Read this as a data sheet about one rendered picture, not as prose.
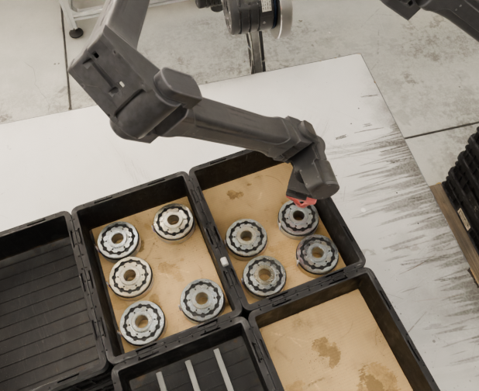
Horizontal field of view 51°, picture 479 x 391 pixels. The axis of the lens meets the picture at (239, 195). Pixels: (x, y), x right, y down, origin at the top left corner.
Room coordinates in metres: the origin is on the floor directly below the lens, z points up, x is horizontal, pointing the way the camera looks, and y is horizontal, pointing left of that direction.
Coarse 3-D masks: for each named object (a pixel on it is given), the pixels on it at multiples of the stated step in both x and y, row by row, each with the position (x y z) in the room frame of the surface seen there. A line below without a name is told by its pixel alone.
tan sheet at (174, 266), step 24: (144, 216) 0.62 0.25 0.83; (96, 240) 0.56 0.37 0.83; (120, 240) 0.56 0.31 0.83; (144, 240) 0.55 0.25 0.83; (192, 240) 0.55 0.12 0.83; (168, 264) 0.48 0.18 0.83; (192, 264) 0.48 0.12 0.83; (168, 288) 0.42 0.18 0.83; (120, 312) 0.37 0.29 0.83; (168, 312) 0.36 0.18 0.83; (120, 336) 0.31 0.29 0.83
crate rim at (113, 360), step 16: (176, 176) 0.68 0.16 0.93; (128, 192) 0.64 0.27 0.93; (192, 192) 0.64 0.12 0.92; (80, 208) 0.60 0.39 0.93; (80, 224) 0.56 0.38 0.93; (208, 224) 0.54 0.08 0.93; (80, 240) 0.51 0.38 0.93; (208, 240) 0.50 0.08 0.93; (224, 272) 0.42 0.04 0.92; (96, 288) 0.39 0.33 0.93; (96, 304) 0.36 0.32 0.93; (240, 304) 0.34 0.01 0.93; (208, 320) 0.31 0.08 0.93; (224, 320) 0.31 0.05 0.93; (176, 336) 0.28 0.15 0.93; (112, 352) 0.25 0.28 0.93; (128, 352) 0.25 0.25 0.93; (144, 352) 0.25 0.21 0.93
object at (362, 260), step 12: (228, 156) 0.73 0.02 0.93; (240, 156) 0.73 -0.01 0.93; (192, 168) 0.70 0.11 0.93; (204, 168) 0.70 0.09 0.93; (192, 180) 0.66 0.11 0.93; (204, 204) 0.59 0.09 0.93; (336, 216) 0.54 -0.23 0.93; (216, 228) 0.53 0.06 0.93; (348, 228) 0.51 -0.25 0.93; (216, 240) 0.49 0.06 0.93; (348, 240) 0.48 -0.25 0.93; (360, 252) 0.45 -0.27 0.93; (360, 264) 0.42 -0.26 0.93; (324, 276) 0.39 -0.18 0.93; (336, 276) 0.39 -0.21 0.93; (240, 288) 0.38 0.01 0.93; (300, 288) 0.37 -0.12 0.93; (240, 300) 0.35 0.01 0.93; (264, 300) 0.35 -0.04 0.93; (276, 300) 0.35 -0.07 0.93
